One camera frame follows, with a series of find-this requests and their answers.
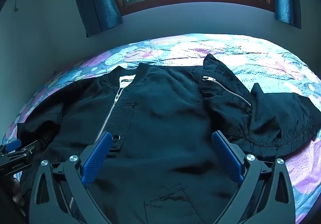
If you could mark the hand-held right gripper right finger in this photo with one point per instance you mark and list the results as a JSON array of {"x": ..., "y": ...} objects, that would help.
[{"x": 228, "y": 156}]

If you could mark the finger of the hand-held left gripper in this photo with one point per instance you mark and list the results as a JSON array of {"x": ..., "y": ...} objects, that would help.
[
  {"x": 31, "y": 147},
  {"x": 13, "y": 144}
]

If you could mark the black zip jacket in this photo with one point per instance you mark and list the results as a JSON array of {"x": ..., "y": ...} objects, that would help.
[{"x": 160, "y": 113}]

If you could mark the person's left hand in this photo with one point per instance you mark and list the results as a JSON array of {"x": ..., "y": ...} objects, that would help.
[{"x": 17, "y": 190}]

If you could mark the floral bed blanket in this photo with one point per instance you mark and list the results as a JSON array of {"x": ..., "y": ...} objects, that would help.
[{"x": 250, "y": 58}]

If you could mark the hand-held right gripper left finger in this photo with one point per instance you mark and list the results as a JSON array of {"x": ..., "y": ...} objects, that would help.
[{"x": 97, "y": 156}]

